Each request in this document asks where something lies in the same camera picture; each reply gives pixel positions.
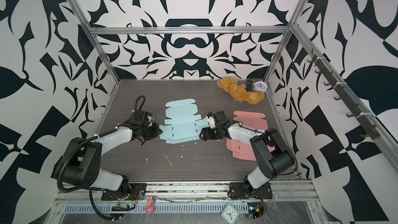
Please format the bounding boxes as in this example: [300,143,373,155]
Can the light blue paper box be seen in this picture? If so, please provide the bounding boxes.
[160,99,209,144]

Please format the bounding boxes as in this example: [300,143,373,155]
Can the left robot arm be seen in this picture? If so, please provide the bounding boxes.
[53,110,162,195]

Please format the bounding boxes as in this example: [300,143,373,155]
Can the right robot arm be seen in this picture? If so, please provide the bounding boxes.
[200,111,297,190]

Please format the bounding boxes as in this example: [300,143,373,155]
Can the pink paper box blank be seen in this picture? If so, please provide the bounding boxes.
[226,111,268,161]

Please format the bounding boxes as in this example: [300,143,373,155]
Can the brown teddy bear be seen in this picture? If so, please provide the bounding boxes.
[217,77,265,105]

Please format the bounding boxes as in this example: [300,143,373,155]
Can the black remote control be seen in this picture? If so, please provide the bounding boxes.
[245,79,253,92]

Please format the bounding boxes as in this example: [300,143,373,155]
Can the white round alarm clock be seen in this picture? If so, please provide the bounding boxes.
[253,81,268,93]

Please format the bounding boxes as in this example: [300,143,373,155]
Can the pink small toy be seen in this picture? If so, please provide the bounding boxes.
[145,197,155,215]

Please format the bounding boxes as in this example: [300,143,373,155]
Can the green circuit board left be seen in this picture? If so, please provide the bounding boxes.
[112,201,136,212]

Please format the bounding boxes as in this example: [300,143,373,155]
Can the teal square clock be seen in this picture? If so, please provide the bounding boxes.
[221,203,240,224]

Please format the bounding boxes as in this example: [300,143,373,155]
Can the circuit board right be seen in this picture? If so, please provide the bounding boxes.
[248,202,266,219]

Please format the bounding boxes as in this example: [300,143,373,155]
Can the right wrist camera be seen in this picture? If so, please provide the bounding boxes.
[207,115,217,129]

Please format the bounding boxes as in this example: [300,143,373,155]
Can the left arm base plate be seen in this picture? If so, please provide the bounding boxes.
[101,183,147,201]

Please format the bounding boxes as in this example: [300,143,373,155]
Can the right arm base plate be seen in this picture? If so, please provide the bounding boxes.
[228,182,273,200]

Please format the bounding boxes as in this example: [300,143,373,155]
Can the black corrugated cable left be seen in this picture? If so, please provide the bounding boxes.
[55,133,122,222]

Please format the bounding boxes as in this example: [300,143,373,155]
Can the black coat hook rail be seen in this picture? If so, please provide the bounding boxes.
[309,54,381,140]

